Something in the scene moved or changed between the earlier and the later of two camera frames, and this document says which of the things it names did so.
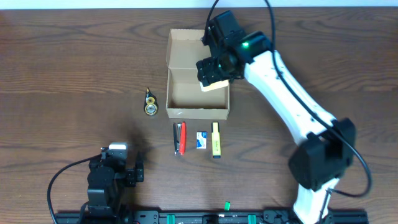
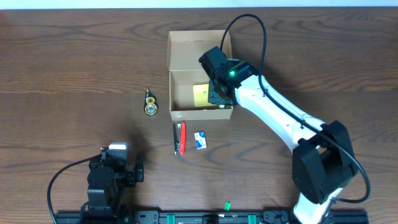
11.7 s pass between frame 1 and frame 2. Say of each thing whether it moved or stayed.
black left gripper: stayed
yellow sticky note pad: moved
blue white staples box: stayed
